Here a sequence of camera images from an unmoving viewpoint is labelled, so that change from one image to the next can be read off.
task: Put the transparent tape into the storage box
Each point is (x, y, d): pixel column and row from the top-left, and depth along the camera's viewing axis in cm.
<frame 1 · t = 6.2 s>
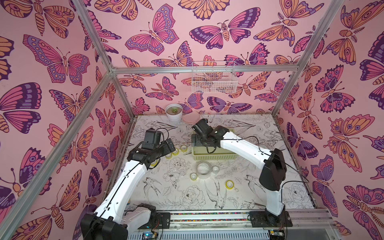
left hand: (169, 145, 80), fingers open
right hand: (196, 142, 84), fingers open
white pot with plant: (174, 112, 111), point 11 cm above the table
large clear tape roll: (203, 169, 93), on the table
small clear tape roll: (215, 169, 92), on the table
yellow tape roll front right: (229, 184, 87), on the table
yellow tape roll cluster right: (184, 148, 102), on the table
yellow tape roll cluster left: (168, 156, 99), on the table

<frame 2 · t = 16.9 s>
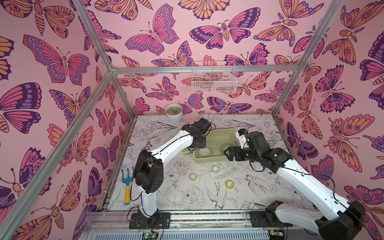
left hand: (201, 143, 88), fingers open
right hand: (229, 152, 76), fingers open
blue yellow garden fork: (128, 195, 83), on the table
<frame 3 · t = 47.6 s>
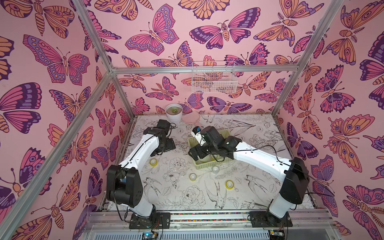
left hand: (166, 147, 88), fingers open
right hand: (191, 151, 78), fingers open
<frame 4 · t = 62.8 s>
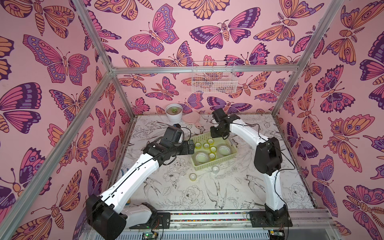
left hand: (189, 144, 77), fingers open
right hand: (210, 134, 95), fingers open
yellow tape roll front right: (210, 141, 105), point 2 cm above the table
large clear tape roll 2: (224, 149, 102), on the table
yellow tape roll cluster middle: (206, 146, 103), on the table
